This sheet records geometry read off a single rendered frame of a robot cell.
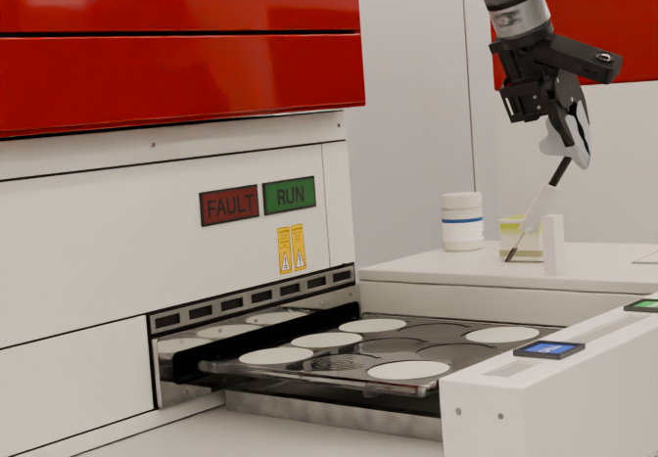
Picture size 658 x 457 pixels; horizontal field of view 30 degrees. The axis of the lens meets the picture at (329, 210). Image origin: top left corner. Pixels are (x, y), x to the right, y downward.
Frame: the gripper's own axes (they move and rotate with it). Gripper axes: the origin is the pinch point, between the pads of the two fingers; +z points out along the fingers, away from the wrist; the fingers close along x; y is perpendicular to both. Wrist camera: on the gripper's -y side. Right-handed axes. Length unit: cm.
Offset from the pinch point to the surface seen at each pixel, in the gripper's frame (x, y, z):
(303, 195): 8.5, 42.3, -5.8
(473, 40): -281, 174, 56
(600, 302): 7.5, 1.8, 18.4
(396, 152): -213, 181, 72
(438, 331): 16.5, 22.9, 15.4
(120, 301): 47, 45, -11
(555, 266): 3.3, 8.9, 14.2
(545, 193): -0.8, 8.4, 4.4
